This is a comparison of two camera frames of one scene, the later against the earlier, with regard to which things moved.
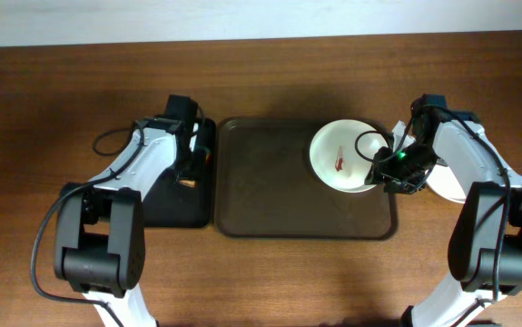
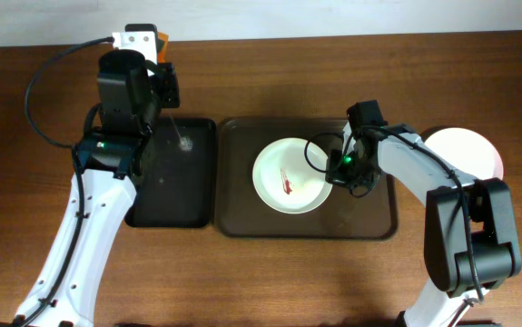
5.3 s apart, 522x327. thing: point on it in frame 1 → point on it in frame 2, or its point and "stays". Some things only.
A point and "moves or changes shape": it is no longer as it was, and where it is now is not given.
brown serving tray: x=267 y=187 stays
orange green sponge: x=188 y=183 → x=162 y=39
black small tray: x=169 y=206 stays
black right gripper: x=382 y=170 → x=341 y=180
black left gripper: x=195 y=165 → x=165 y=84
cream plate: x=341 y=153 moves or changes shape
